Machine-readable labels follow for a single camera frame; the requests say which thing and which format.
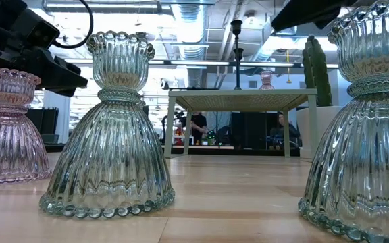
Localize pink ribbed glass candle holder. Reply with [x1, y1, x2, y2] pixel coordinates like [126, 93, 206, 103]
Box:
[259, 70, 276, 90]
[0, 66, 51, 185]

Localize clear ribbed glass candle holder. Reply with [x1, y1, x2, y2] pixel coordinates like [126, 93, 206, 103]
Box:
[38, 30, 176, 219]
[298, 0, 389, 243]

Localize silver spiral air duct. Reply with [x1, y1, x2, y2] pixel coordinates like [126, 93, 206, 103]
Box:
[250, 20, 283, 63]
[170, 3, 212, 88]

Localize green cactus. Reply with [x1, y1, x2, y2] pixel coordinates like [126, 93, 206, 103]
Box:
[301, 35, 333, 107]

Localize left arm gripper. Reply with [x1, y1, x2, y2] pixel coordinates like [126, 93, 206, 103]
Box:
[0, 0, 89, 98]

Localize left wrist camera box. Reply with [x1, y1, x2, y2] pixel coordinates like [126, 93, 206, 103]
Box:
[18, 9, 61, 50]

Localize short black metal candlestick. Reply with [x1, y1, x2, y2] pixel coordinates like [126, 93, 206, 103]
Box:
[233, 47, 245, 65]

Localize yellow hanging pendant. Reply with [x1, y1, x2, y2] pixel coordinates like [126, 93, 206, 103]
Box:
[286, 49, 292, 84]

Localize white planter pot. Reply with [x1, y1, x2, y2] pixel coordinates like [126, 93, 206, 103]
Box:
[295, 105, 344, 159]

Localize tall black metal candlestick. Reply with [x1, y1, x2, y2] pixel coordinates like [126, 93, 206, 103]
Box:
[230, 19, 244, 90]

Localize black cabinets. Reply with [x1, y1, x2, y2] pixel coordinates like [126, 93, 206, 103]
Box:
[25, 107, 60, 144]

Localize person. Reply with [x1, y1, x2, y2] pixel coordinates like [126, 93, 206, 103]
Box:
[190, 112, 209, 146]
[270, 112, 302, 149]

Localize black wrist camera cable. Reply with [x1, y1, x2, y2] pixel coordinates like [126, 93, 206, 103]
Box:
[52, 0, 94, 50]

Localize beige shelf table with rattan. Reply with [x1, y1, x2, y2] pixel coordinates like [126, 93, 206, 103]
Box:
[163, 88, 319, 159]

